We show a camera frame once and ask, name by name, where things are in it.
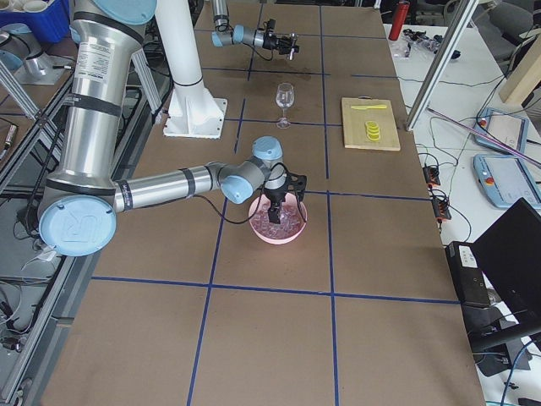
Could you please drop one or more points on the clear wine glass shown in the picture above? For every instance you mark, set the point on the clear wine glass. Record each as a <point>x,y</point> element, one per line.
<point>284,99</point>

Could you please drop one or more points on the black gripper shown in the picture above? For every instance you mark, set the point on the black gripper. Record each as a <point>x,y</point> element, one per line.
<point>276,196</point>
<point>275,41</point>

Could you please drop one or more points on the aluminium frame post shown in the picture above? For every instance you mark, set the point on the aluminium frame post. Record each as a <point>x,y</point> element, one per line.
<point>459,23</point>

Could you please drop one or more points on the black box device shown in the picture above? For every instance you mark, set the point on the black box device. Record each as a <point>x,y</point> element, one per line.
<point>467,278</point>

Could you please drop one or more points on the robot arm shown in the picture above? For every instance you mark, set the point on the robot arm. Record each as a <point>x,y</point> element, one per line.
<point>224,35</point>
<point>78,212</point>

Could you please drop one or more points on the clear ice cubes pile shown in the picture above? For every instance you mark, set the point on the clear ice cubes pile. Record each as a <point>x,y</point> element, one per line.
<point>291,223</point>

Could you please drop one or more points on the yellow plastic knife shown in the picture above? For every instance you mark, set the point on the yellow plastic knife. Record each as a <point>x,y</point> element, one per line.
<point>369,107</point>

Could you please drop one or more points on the red bottle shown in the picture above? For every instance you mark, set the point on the red bottle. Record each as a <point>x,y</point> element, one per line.
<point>399,18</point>

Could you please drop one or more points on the black laptop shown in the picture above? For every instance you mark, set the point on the black laptop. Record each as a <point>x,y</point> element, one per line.
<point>508,254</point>

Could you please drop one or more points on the blue teach pendant far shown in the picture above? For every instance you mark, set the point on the blue teach pendant far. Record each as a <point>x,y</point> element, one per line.
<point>509,129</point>

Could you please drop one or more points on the bamboo cutting board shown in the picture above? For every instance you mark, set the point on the bamboo cutting board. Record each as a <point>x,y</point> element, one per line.
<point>354,134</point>

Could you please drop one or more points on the pink bowl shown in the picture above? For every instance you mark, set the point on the pink bowl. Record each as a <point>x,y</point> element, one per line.
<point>289,201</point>

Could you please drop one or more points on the pink rod tool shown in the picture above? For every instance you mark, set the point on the pink rod tool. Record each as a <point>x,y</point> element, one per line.
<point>486,136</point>

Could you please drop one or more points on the lemon slice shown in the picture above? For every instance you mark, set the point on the lemon slice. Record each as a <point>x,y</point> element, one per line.
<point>372,131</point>

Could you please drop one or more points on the blue teach pendant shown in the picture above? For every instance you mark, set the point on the blue teach pendant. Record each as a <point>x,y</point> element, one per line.
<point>509,129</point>
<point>505,180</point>

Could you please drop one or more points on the white camera pole stand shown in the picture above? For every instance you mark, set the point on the white camera pole stand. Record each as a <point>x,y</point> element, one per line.
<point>193,112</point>

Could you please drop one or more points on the blue teach pendant near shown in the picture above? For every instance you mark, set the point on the blue teach pendant near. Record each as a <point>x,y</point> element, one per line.
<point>505,180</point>

